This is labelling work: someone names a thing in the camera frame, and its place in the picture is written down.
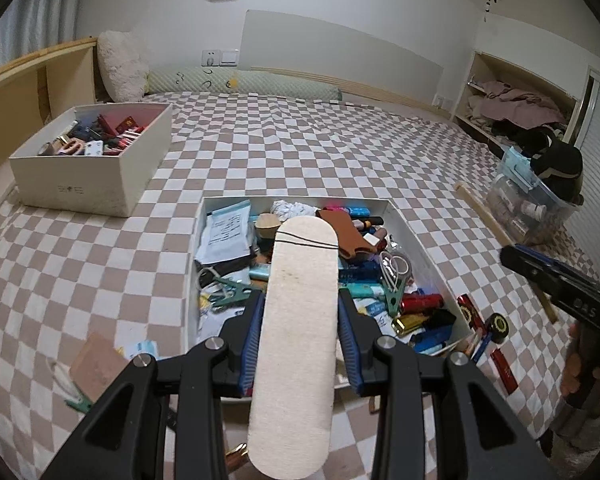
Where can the black tape roll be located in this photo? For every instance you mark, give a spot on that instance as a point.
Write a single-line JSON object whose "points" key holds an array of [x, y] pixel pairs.
{"points": [[497, 329]]}

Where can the pale curtain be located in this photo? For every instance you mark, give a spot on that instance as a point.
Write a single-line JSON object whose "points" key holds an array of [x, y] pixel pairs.
{"points": [[30, 20]]}

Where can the fluffy white pillow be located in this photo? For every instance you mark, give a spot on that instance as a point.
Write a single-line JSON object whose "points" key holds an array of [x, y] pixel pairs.
{"points": [[122, 65]]}

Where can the slim red lighter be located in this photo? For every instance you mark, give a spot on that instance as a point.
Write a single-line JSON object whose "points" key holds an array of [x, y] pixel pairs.
{"points": [[504, 370]]}

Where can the white wall switch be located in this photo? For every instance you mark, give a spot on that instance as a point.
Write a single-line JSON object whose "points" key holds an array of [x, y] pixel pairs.
{"points": [[230, 58]]}

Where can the carved wooden block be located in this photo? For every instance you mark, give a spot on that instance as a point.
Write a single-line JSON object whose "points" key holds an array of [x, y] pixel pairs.
{"points": [[97, 365]]}

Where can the small white wall socket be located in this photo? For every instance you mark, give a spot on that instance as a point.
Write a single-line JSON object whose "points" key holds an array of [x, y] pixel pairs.
{"points": [[440, 101]]}

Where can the white crumpled cloth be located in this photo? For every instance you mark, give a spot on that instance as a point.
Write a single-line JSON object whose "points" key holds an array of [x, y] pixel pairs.
{"points": [[292, 208]]}

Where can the pile of clothes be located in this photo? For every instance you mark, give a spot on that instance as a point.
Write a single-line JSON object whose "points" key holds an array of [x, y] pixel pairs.
{"points": [[520, 105]]}

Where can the small green clip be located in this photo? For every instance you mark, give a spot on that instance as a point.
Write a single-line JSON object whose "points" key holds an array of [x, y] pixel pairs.
{"points": [[80, 403]]}

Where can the pile of small trinkets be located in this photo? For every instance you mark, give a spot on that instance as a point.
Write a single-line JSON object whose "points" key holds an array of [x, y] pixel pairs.
{"points": [[100, 132]]}

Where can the dark blue box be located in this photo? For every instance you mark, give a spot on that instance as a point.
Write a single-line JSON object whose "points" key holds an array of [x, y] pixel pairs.
{"points": [[360, 274]]}

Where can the teal box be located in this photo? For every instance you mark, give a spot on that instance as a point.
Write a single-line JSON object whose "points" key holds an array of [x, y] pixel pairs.
{"points": [[365, 290]]}

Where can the clear tape roll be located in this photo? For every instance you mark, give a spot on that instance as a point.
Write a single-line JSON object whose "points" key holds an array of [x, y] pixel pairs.
{"points": [[405, 260]]}

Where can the small black box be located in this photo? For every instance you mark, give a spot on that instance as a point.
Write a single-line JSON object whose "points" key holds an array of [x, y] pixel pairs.
{"points": [[441, 317]]}

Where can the green clothespin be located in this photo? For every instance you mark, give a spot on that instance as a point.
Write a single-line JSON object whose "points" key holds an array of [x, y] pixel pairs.
{"points": [[232, 290], [395, 300]]}

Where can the red cylinder lighter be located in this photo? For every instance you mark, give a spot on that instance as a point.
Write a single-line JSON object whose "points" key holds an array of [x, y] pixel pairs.
{"points": [[422, 303]]}

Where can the person's right hand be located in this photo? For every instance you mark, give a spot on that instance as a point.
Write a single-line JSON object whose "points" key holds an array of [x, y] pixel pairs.
{"points": [[571, 372]]}

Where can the blue pen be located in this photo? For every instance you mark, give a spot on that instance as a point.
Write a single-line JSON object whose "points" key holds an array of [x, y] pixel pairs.
{"points": [[482, 347]]}

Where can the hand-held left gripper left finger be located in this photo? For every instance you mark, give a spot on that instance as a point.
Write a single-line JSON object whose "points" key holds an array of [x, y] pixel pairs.
{"points": [[252, 342]]}

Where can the white alcove shelf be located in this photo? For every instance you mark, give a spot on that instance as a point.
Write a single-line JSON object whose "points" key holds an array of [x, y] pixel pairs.
{"points": [[476, 67]]}

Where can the long wooden stick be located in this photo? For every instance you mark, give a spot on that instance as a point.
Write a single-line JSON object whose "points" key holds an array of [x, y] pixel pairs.
{"points": [[485, 217]]}

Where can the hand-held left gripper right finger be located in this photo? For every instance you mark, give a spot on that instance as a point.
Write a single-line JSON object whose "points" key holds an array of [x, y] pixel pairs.
{"points": [[350, 347]]}

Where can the white printed leaflet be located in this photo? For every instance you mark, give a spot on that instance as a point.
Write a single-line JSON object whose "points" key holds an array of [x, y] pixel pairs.
{"points": [[225, 235]]}

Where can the green quilted bolster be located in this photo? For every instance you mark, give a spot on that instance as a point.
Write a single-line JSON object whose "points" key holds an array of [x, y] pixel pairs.
{"points": [[260, 85]]}

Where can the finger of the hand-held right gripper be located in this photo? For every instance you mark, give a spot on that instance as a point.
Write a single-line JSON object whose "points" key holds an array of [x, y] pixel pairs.
{"points": [[535, 262]]}

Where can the dark hat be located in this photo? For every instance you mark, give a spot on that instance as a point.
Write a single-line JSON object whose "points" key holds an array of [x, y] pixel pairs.
{"points": [[560, 167]]}

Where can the brown gold pen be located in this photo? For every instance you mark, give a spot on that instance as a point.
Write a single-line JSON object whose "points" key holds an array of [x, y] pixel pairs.
{"points": [[237, 456]]}

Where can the clear plastic storage bin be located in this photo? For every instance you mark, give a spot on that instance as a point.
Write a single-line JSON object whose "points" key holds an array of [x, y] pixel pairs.
{"points": [[525, 210]]}

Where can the red gold small box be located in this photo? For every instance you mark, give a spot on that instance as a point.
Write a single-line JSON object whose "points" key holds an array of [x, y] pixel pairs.
{"points": [[467, 309]]}

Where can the shallow white tray box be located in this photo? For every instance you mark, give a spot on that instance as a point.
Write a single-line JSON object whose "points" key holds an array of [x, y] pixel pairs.
{"points": [[419, 245]]}

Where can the wooden bedside shelf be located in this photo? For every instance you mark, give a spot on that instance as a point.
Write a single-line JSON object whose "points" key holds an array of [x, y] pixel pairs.
{"points": [[10, 110]]}

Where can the blue white packet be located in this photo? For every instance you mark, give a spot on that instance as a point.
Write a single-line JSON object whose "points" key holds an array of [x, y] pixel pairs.
{"points": [[142, 348]]}

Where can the pale wooden oval case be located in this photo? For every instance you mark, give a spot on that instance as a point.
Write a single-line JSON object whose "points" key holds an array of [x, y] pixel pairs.
{"points": [[295, 335]]}

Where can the deep white cardboard box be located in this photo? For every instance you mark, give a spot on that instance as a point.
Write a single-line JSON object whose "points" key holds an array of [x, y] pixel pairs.
{"points": [[80, 185]]}

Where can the black orange marker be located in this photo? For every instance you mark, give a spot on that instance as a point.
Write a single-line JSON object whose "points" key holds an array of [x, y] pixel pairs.
{"points": [[370, 223]]}

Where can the checkered bed sheet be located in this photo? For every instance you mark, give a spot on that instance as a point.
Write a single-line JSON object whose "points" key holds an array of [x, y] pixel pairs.
{"points": [[305, 150]]}

